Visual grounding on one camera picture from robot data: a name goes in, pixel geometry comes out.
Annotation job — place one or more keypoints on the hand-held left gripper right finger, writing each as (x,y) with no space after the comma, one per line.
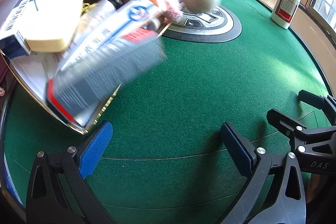
(237,150)

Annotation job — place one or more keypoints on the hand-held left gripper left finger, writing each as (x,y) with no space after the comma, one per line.
(94,146)

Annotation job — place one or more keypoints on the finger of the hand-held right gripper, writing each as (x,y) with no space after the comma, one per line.
(282,120)
(312,100)

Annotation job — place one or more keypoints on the long grey white carton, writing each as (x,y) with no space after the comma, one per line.
(105,77)

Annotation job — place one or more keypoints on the green gold cardboard box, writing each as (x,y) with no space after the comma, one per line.
(29,79)

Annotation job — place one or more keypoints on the pink fluffy hair clip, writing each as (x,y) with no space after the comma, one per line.
(170,7)

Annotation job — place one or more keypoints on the flat white bottle red cap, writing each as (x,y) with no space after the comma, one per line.
(286,3)

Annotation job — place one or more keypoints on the round table control panel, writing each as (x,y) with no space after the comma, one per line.
(210,29)

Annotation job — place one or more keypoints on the blue white box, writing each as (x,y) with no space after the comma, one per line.
(18,16)

